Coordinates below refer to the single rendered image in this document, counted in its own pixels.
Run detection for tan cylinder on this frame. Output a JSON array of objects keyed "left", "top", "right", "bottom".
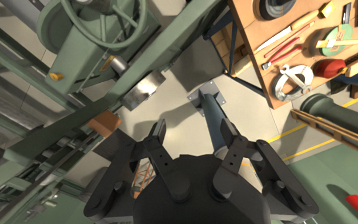
[{"left": 230, "top": 54, "right": 254, "bottom": 78}]

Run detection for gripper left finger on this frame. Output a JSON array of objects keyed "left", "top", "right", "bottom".
[{"left": 83, "top": 118, "right": 192, "bottom": 222}]

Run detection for green disc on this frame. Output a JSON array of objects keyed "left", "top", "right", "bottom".
[{"left": 309, "top": 23, "right": 354, "bottom": 57}]

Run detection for brown cardboard box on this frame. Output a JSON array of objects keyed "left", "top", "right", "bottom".
[{"left": 210, "top": 22, "right": 233, "bottom": 63}]

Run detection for cream flat stick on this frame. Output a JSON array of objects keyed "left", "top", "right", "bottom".
[{"left": 315, "top": 38, "right": 358, "bottom": 49}]

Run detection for black marker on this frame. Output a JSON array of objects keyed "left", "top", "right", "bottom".
[{"left": 342, "top": 2, "right": 352, "bottom": 25}]

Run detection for dark green roller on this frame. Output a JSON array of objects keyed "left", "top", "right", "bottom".
[{"left": 300, "top": 93, "right": 358, "bottom": 143}]

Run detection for blue frame wooden workbench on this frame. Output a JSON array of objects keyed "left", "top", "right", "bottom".
[{"left": 202, "top": 0, "right": 358, "bottom": 110}]

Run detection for green handwheel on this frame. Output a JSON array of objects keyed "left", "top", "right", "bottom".
[{"left": 60, "top": 0, "right": 148, "bottom": 50}]

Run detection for dark ribbed mat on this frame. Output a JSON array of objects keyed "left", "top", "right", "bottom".
[{"left": 92, "top": 129, "right": 138, "bottom": 163}]

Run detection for shiny metal plate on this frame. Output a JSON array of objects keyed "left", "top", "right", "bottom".
[{"left": 120, "top": 71, "right": 167, "bottom": 112}]

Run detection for wooden slatted frame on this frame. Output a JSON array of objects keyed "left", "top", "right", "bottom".
[{"left": 291, "top": 108, "right": 358, "bottom": 162}]

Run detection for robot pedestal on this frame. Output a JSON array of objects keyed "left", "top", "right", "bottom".
[{"left": 187, "top": 79, "right": 239, "bottom": 154}]

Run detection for grey roller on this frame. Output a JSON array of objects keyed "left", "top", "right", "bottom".
[{"left": 0, "top": 0, "right": 47, "bottom": 33}]

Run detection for black round spool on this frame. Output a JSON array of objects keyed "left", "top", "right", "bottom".
[{"left": 252, "top": 0, "right": 297, "bottom": 21}]

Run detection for wooden handle knife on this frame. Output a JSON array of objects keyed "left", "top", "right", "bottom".
[{"left": 254, "top": 9, "right": 320, "bottom": 54}]

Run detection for grey metal cylinder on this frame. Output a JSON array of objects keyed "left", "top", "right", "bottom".
[{"left": 109, "top": 55, "right": 130, "bottom": 77}]

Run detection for yellow small box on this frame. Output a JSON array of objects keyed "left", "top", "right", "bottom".
[{"left": 319, "top": 0, "right": 336, "bottom": 18}]

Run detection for orange block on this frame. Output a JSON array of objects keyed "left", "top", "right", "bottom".
[{"left": 86, "top": 109, "right": 123, "bottom": 139}]

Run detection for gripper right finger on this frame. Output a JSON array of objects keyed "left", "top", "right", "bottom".
[{"left": 212, "top": 117, "right": 320, "bottom": 224}]

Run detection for green round drum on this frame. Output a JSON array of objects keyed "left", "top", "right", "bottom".
[{"left": 36, "top": 0, "right": 74, "bottom": 55}]

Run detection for thin red rod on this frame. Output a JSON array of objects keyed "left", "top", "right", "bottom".
[{"left": 263, "top": 21, "right": 316, "bottom": 59}]

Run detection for green loom frame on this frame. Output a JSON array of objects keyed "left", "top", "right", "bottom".
[{"left": 0, "top": 0, "right": 229, "bottom": 224}]

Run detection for red handled pliers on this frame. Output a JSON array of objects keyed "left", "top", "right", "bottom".
[{"left": 261, "top": 37, "right": 304, "bottom": 71}]

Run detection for orange lattice stand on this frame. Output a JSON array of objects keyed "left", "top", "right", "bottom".
[{"left": 131, "top": 158, "right": 155, "bottom": 200}]

